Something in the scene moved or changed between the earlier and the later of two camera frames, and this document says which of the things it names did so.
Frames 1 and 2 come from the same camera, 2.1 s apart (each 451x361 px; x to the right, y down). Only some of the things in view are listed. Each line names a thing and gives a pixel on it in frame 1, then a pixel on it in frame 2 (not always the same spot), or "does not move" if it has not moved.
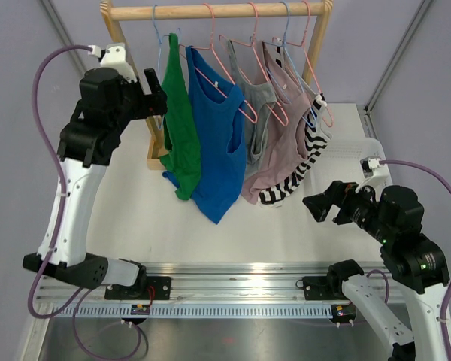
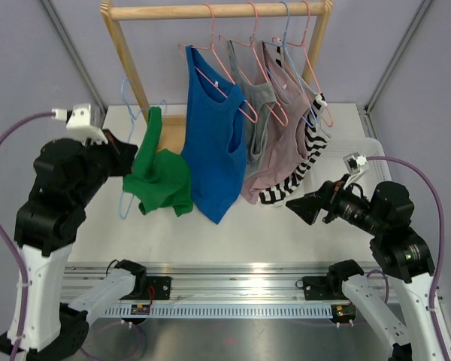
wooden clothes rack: x=114 y=11 does not move
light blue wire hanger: x=158 y=59 -> x=133 y=117
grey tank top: x=257 y=98 does not move
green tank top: x=181 y=157 -> x=160 y=177
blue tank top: x=220 y=114 does not move
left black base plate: x=151 y=288 does not move
